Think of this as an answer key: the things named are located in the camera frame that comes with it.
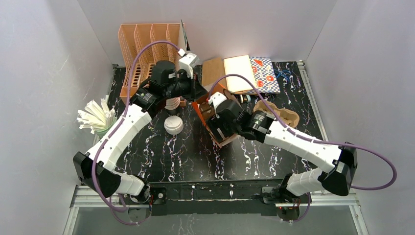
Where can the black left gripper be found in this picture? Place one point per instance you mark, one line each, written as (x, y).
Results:
(193, 89)

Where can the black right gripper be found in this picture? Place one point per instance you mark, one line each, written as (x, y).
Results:
(213, 120)

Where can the orange paper bag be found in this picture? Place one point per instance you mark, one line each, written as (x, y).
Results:
(217, 129)

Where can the brown pulp cup carrier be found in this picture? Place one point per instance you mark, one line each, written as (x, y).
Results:
(289, 117)

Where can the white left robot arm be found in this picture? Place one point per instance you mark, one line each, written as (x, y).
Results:
(96, 167)

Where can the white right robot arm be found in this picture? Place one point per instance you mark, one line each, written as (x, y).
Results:
(335, 165)

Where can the stack of white paper cups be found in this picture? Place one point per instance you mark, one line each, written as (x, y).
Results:
(172, 106)

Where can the white lid stack upper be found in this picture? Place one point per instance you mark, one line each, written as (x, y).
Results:
(173, 125)

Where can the cream paper bag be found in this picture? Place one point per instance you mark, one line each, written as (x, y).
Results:
(240, 65)

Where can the blue checkered paper bag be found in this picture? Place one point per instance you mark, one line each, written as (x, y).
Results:
(265, 78)

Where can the blue rubber bands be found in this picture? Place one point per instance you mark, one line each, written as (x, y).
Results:
(285, 74)

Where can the pink desk organizer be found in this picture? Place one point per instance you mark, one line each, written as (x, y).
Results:
(134, 37)

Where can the green paper cup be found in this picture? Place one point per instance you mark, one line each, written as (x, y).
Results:
(103, 132)

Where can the white wrapped straws bundle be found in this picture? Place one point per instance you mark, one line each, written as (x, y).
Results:
(95, 116)

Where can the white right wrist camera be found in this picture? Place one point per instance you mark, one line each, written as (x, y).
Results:
(216, 99)

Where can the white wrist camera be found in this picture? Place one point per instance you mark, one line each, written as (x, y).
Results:
(216, 99)
(188, 62)

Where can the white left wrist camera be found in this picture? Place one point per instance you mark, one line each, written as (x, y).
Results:
(188, 62)

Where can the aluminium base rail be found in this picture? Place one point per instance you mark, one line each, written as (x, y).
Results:
(86, 197)

